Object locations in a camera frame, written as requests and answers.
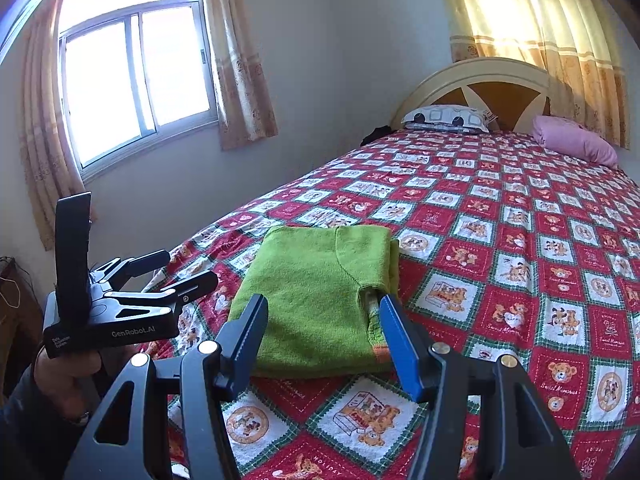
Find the person's left hand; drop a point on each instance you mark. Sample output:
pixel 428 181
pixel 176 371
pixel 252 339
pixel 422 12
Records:
pixel 70 385

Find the dark cloth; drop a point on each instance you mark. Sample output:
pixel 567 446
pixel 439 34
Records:
pixel 377 135

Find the person's left forearm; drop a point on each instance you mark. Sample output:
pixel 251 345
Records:
pixel 30 435

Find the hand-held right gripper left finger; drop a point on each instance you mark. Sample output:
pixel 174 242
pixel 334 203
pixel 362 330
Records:
pixel 250 332

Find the yellow patterned window curtain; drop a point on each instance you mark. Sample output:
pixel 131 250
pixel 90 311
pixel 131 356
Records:
pixel 550 35

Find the sliding glass window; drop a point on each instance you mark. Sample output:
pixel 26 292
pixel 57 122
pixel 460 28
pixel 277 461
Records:
pixel 135 80

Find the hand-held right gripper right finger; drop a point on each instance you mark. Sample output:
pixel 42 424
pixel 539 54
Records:
pixel 400 345

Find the white patterned pillow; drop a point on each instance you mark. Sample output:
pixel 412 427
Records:
pixel 445 117

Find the cream wooden bed headboard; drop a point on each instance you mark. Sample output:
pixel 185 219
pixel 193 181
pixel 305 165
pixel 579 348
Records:
pixel 500 80

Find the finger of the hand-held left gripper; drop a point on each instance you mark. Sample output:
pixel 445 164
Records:
pixel 140 265
pixel 180 287

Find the green striped knitted sweater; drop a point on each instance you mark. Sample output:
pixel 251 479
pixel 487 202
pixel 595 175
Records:
pixel 310 300

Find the pink pillow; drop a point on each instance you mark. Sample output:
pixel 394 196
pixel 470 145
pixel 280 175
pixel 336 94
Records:
pixel 575 140

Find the red bear printed blanket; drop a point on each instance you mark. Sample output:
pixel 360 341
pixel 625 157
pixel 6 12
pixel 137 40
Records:
pixel 500 260

